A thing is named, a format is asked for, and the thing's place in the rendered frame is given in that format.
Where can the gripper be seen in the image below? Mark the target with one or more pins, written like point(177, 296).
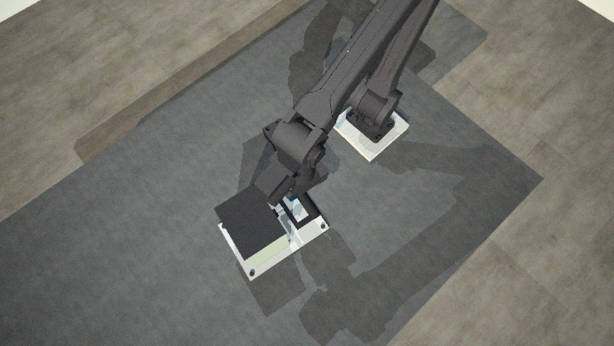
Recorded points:
point(305, 182)

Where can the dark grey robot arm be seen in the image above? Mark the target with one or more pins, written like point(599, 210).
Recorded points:
point(388, 27)

